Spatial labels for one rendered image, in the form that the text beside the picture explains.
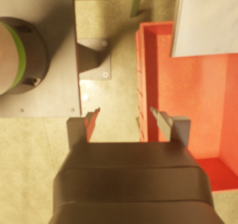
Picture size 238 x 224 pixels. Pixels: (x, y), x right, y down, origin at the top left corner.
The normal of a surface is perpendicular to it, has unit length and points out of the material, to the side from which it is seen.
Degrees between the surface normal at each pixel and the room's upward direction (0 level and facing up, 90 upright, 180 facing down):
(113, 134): 0
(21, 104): 0
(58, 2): 0
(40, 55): 66
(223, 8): 30
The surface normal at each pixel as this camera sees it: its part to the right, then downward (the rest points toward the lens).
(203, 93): 0.00, 0.25
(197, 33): 0.04, 0.70
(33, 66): 0.92, 0.34
